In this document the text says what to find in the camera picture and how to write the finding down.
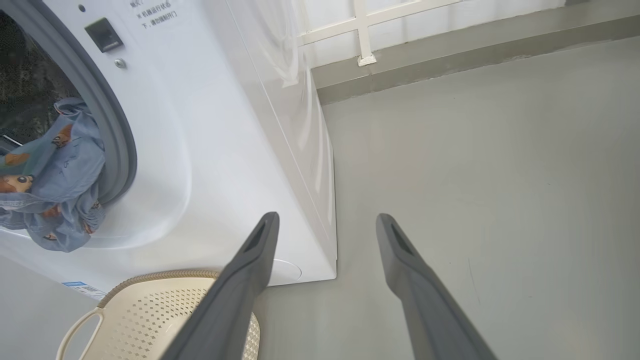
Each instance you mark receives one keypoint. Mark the blue cartoon print garment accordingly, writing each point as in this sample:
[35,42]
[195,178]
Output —
[65,175]

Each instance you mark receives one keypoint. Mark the white washing machine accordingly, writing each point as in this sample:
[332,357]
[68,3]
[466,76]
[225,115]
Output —
[210,125]

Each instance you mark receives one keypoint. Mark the steel perforated washer drum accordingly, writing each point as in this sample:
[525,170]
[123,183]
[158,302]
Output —
[25,75]

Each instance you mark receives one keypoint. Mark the cream perforated laundry basket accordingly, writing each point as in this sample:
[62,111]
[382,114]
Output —
[145,315]

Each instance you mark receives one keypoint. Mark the white metal railing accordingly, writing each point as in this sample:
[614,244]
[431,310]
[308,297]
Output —
[362,30]

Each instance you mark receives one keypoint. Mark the black door latch socket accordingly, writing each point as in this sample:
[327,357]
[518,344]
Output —
[104,35]

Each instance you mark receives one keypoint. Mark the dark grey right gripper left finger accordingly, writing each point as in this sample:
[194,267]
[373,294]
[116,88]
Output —
[235,300]

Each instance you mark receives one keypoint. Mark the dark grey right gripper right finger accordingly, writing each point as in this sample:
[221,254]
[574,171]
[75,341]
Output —
[425,300]

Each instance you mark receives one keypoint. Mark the blue white energy label sticker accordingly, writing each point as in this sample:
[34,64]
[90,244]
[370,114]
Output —
[82,289]

